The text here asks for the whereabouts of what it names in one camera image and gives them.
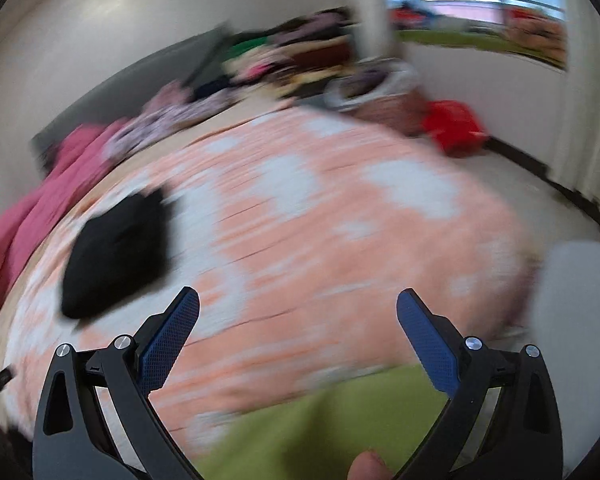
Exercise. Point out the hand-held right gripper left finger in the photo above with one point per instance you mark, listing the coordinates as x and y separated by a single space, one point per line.
172 335

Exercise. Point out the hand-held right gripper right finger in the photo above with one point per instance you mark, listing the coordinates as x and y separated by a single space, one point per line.
427 340

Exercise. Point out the black sweater with orange cuffs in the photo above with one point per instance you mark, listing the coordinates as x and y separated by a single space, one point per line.
115 255

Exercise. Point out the plastic bag of clothes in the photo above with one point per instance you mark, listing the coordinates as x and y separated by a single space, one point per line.
370 85

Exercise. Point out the stack of folded clothes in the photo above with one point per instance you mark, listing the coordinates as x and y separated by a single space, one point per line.
290 50

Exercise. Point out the person's right hand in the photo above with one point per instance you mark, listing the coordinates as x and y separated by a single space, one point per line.
370 467

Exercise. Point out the pink and white blanket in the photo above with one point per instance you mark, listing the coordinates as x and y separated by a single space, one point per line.
330 240

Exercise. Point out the pink quilt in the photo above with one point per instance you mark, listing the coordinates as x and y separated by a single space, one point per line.
30 220

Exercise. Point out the red plastic bag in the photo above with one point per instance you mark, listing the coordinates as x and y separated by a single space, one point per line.
450 125

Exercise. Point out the floral crumpled cloth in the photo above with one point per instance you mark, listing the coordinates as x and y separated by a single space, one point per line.
150 120

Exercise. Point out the brown box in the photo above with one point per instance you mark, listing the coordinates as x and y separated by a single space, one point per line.
395 115

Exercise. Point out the dark headboard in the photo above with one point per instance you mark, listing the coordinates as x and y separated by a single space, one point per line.
130 77

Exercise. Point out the green windowsill cover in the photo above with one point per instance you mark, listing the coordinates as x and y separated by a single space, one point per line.
455 40

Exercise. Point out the windowsill clutter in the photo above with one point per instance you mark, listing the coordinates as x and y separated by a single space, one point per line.
535 30

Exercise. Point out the white curtain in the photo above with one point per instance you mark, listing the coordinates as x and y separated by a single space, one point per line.
375 15

